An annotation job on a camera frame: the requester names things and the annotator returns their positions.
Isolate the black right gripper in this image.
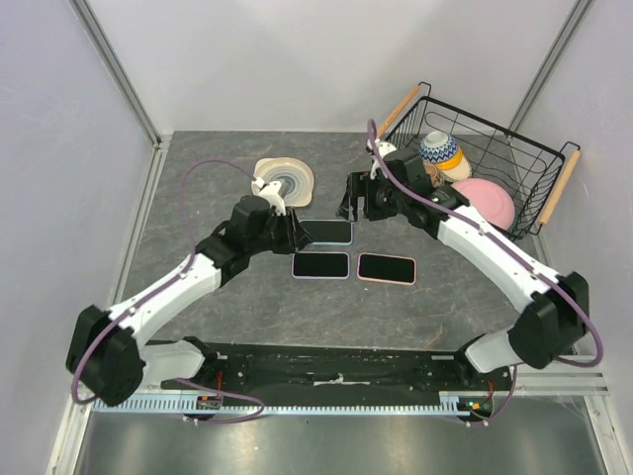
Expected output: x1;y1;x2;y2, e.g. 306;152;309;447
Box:
335;171;408;223

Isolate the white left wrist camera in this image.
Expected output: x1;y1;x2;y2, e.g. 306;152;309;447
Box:
251;177;287;216

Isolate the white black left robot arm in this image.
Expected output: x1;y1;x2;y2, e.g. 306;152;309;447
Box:
66;196;312;406

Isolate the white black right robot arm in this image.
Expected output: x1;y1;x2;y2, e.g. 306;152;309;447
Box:
337;150;594;390

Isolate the cream silicone lid plate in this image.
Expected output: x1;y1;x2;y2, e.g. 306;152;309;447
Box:
251;157;315;208

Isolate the pink phone case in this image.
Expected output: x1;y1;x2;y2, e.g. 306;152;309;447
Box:
355;252;417;287

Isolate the brown ceramic bowl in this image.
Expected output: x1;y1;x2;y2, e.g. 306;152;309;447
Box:
424;162;444;188

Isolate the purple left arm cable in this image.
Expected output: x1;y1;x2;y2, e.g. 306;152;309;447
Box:
71;158;268;427

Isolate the lilac phone case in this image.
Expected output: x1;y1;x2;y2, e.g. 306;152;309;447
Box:
290;250;351;282

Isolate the pink plate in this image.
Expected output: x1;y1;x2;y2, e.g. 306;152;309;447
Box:
452;178;515;231

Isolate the black wire basket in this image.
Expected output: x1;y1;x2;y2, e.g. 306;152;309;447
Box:
378;81;581;240

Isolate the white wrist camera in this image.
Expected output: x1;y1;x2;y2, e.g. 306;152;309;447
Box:
251;177;287;216
367;139;397;180

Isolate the green-edged black phone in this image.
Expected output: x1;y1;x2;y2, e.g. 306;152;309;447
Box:
300;220;353;244

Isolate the blue patterned bowl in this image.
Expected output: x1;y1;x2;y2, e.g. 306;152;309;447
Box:
419;131;458;164

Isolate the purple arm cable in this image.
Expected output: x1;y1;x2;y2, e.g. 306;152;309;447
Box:
365;118;605;429
71;158;268;427

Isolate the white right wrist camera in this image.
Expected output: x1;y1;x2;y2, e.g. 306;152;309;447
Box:
367;139;397;180

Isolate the grey slotted cable duct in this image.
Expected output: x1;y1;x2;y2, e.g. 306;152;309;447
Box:
92;392;494;418

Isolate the yellow cream bowl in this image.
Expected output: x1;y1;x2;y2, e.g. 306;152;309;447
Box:
436;146;472;182

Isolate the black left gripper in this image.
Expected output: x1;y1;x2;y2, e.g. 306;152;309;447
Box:
247;206;315;255

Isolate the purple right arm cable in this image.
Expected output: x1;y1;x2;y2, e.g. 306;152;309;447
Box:
365;118;605;429

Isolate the light blue phone case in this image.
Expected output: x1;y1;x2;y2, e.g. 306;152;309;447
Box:
299;219;355;247

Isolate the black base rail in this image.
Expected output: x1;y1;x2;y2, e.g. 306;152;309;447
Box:
147;338;515;407

